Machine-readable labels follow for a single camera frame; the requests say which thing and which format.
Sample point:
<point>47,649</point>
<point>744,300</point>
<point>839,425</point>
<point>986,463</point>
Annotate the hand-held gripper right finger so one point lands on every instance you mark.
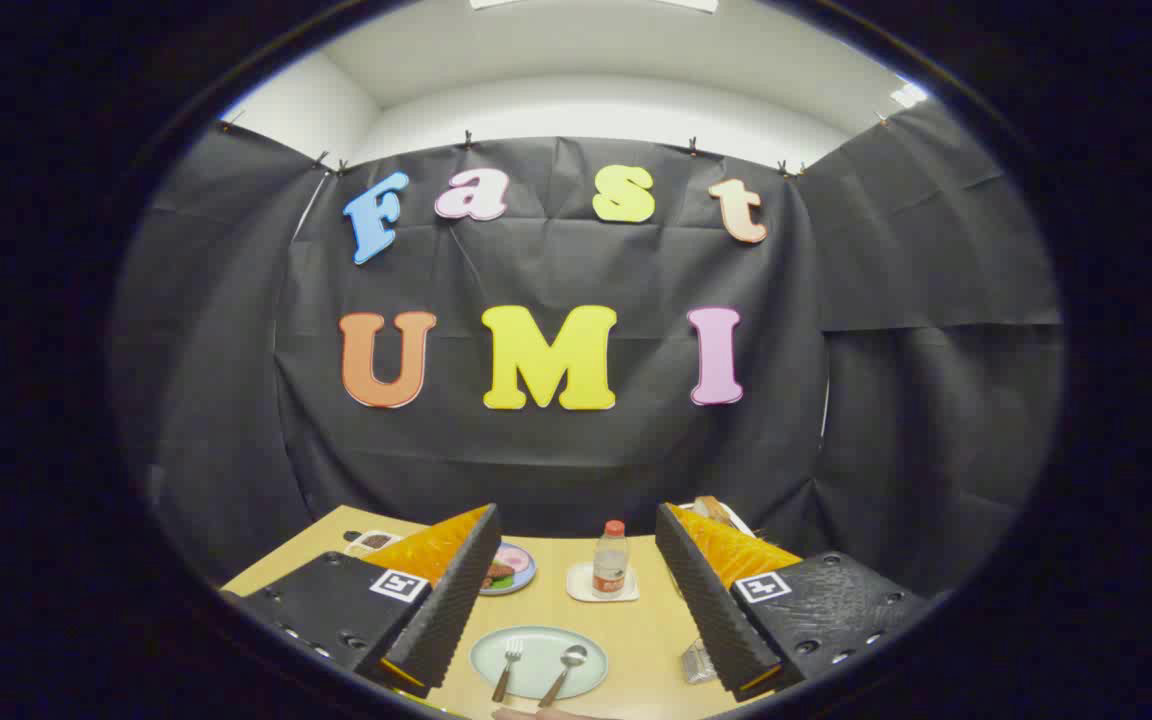
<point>716,610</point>

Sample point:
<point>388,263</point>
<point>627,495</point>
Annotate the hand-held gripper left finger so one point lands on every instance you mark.
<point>456,610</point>

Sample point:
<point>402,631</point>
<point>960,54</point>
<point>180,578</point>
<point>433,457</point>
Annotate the brown meat slice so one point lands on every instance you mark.
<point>498,572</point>

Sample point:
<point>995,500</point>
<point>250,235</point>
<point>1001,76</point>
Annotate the blue food plate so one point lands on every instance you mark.
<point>521,580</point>

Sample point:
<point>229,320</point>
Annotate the pink ham slice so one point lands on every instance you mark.
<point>514,557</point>

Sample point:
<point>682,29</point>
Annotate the white toaster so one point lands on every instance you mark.
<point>736,518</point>

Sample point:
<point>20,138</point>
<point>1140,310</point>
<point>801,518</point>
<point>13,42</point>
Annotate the toast bread slice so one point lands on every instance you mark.
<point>711,506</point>

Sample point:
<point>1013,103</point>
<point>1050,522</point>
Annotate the light green plate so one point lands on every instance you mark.
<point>536,680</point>

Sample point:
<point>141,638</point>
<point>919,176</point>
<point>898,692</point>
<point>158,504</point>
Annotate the white condiment tray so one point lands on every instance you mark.
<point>373,541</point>

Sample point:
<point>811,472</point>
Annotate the clear water bottle red cap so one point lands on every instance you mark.
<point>610,560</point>

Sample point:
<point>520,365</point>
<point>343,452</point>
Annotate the white square coaster tray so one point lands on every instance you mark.
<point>581,585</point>

